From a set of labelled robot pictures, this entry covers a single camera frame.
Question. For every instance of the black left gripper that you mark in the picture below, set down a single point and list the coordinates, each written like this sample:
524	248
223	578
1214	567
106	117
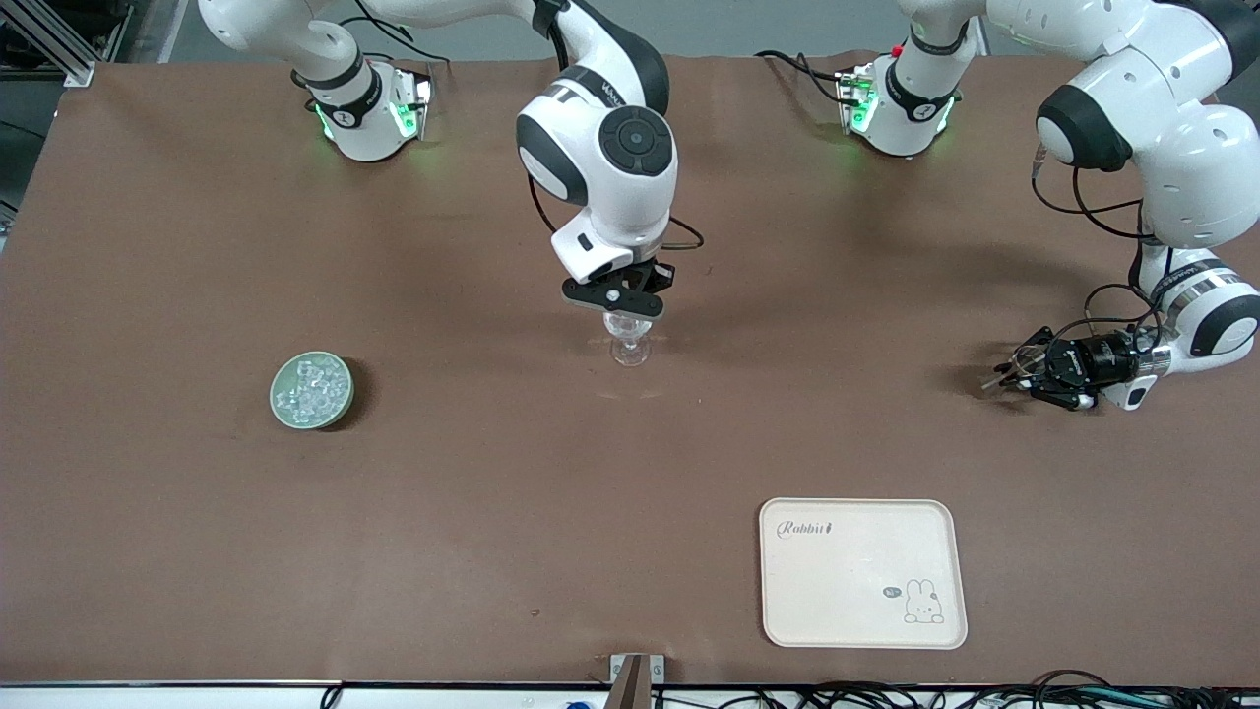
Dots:
1091	361

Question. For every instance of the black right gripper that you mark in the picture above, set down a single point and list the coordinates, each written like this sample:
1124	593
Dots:
658	277

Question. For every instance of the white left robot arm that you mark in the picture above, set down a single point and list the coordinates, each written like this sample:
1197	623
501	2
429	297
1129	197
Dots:
1181	177

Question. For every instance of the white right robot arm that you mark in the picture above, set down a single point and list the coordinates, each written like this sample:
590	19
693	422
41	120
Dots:
630	202

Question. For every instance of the clear stemmed wine glass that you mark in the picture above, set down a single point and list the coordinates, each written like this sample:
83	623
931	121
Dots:
630	353

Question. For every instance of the pile of clear ice cubes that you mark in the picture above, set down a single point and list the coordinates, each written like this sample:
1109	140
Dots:
310	389

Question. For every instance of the brown table mat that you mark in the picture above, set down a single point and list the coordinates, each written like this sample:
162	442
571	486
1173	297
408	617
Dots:
492	512

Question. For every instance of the cream rabbit print tray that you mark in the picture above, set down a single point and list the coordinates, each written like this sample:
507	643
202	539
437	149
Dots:
847	581

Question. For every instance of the mint green round bowl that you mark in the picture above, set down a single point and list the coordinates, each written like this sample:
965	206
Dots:
295	422

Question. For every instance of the grey bracket with wooden post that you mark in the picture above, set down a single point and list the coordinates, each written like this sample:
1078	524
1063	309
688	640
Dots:
635	689

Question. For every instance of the aluminium frame post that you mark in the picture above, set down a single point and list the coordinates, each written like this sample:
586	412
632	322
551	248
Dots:
54	44

